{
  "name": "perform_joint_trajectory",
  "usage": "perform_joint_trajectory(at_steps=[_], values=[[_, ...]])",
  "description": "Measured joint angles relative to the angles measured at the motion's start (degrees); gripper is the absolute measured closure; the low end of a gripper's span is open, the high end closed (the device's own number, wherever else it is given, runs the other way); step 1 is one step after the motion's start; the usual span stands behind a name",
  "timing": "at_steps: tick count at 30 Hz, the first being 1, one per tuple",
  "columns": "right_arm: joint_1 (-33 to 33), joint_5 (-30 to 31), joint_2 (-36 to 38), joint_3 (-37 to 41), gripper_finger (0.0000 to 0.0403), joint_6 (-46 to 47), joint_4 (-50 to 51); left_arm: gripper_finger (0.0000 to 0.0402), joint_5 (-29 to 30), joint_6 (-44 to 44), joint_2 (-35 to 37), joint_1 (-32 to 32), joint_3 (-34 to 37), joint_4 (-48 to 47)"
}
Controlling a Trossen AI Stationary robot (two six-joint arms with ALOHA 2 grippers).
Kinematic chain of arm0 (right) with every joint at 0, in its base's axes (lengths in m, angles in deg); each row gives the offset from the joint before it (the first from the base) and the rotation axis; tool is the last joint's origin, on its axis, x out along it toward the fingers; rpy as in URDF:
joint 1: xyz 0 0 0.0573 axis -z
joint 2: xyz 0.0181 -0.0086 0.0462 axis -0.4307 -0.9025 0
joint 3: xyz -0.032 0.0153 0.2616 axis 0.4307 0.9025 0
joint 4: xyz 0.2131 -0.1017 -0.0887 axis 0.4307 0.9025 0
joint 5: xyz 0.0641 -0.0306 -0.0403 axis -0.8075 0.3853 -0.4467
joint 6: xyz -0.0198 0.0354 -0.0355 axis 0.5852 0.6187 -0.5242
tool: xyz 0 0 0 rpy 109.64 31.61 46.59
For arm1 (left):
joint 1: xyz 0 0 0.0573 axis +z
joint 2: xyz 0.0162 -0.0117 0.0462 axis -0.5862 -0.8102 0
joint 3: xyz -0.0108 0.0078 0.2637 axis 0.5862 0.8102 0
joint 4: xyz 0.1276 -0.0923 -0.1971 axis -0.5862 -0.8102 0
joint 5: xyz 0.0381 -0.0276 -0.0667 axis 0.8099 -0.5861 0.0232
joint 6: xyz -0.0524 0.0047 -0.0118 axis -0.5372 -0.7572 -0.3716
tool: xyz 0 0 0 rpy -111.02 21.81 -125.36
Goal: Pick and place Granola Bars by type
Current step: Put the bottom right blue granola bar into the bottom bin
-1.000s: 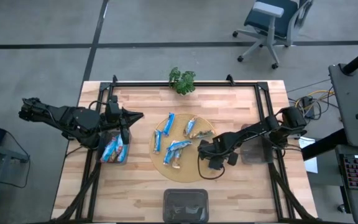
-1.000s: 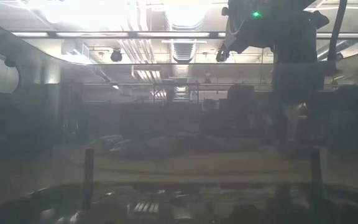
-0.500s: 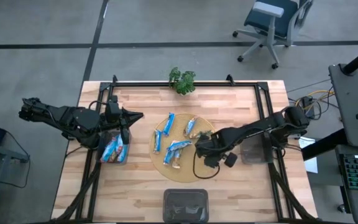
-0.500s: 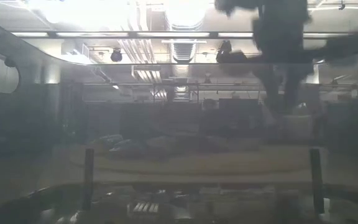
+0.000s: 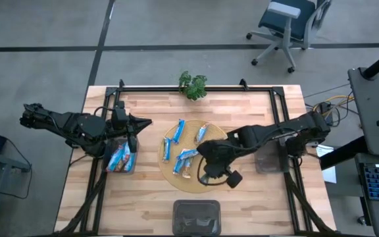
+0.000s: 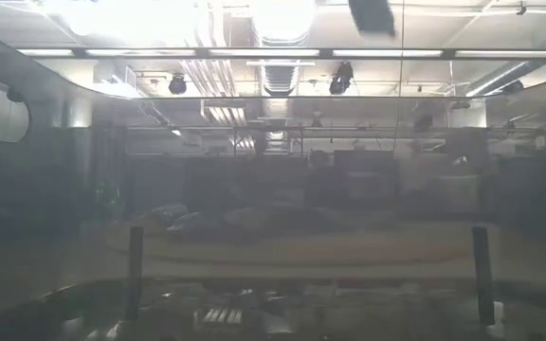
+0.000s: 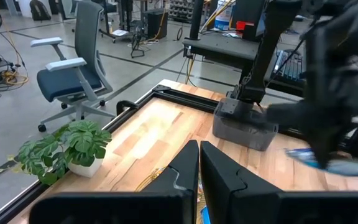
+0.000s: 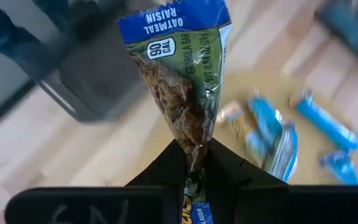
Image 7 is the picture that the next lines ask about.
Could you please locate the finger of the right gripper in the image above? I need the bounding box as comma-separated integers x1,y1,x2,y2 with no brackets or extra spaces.
300,126,329,169
317,124,353,166

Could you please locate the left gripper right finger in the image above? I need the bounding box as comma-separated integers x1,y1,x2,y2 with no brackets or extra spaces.
200,140,358,224

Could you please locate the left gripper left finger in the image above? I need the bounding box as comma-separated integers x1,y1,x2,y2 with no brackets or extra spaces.
29,139,200,224

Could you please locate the blue granola bar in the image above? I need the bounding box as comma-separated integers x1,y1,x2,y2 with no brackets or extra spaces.
284,147,358,178
200,205,211,224

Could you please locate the grey keyboard desk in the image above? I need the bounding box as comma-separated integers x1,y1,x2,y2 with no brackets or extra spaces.
259,70,306,96

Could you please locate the backlit computer keyboard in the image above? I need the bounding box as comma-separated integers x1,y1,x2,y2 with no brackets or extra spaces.
273,49,306,82

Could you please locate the clear plastic bin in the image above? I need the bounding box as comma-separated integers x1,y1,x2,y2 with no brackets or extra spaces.
212,98,279,152

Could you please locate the potted green plant white pot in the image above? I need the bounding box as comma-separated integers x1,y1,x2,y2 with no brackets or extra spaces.
7,119,113,187

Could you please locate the red box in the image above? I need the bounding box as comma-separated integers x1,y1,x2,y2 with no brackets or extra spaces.
236,21,255,32

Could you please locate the black monitor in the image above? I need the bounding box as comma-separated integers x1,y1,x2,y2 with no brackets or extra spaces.
231,0,266,30

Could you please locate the blue and white bucket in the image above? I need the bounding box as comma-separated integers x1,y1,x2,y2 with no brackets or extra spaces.
213,0,236,31

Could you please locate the blue grey office chair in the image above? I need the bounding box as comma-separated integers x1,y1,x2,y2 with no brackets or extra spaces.
29,0,117,133

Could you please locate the black computer tower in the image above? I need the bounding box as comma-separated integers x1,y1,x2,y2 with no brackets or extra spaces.
147,9,169,40

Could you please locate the black pole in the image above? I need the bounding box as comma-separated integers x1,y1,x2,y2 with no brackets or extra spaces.
188,0,205,40

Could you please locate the black backpack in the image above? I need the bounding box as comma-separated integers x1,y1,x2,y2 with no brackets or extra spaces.
29,0,52,22

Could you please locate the yellow floor cable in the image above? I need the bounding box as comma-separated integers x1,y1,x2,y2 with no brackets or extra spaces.
183,53,199,87

